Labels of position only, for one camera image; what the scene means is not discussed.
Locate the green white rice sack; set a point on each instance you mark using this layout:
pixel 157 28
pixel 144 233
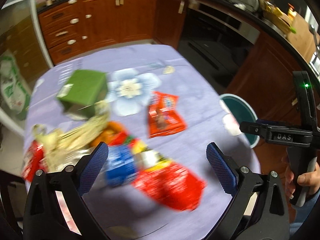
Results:
pixel 14 89

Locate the wooden kitchen cabinets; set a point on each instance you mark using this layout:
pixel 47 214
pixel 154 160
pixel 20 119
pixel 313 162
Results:
pixel 72 27

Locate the glass sliding door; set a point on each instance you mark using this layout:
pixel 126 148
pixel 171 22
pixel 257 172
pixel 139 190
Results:
pixel 20 34

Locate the dried corn husk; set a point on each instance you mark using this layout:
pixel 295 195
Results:
pixel 58 144

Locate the green cardboard box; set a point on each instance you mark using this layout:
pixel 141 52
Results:
pixel 82 91

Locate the built-in black oven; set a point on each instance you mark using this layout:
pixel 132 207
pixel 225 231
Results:
pixel 216 43

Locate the red cola can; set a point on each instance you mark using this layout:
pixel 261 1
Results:
pixel 33 161

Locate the blue label plastic bottle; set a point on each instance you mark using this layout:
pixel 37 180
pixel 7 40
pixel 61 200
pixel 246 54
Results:
pixel 120 167

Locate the red foil snack bag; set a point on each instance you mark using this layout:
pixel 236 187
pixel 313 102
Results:
pixel 164 180

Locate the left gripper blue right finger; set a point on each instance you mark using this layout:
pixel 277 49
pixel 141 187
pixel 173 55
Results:
pixel 224 168

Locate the orange peel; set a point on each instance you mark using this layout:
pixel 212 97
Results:
pixel 114 134

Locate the purple floral tablecloth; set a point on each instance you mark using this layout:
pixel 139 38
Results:
pixel 133 74

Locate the person right hand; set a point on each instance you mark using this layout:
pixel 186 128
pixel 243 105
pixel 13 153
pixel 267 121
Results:
pixel 310 180

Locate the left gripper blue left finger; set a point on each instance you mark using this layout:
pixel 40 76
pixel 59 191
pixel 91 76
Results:
pixel 90 166

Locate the orange red snack packet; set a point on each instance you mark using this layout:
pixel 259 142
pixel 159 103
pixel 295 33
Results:
pixel 163 119

